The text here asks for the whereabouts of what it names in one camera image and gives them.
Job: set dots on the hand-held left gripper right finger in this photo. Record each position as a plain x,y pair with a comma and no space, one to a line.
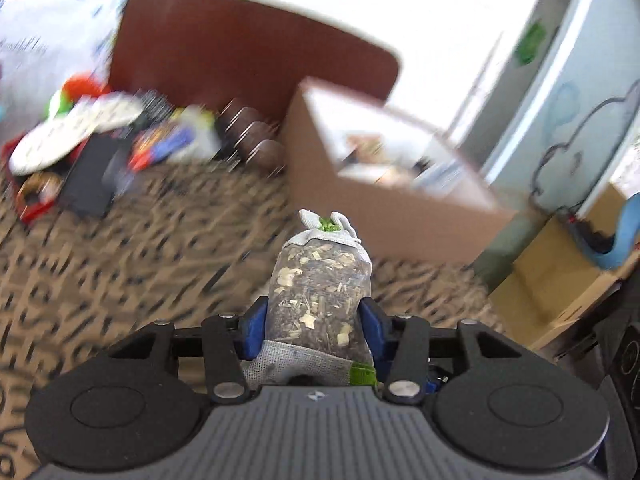
372,331

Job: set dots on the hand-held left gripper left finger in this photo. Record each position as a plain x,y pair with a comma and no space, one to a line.
252,331

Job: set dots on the mesh herb sachet green tag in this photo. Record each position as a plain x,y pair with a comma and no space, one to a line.
315,300

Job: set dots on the brown cardboard box white inside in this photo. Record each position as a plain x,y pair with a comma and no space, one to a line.
400,225

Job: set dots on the leopard print desktop cloth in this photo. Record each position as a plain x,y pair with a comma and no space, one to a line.
150,260

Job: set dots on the plain tan cardboard carton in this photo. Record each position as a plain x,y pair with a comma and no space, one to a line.
555,280

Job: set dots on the white plastic packet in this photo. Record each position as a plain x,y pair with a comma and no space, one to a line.
202,132

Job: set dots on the colourful snack packet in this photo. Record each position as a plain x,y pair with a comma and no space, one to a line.
160,147

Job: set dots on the black flat box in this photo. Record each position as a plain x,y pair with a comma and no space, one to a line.
92,175

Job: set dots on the black device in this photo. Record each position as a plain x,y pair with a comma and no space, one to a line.
625,360

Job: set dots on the blue plastic seat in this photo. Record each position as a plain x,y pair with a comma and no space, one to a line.
620,245

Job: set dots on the dark brown wooden board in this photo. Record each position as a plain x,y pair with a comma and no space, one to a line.
240,55

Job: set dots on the orange and green toy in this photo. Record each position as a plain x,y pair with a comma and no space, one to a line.
75,92

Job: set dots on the pale cabinet with cloud drawing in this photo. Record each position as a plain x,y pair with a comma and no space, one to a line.
590,85

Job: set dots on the green sticker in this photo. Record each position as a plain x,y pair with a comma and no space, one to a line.
530,42

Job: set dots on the white printed cloth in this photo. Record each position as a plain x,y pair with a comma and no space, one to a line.
35,35

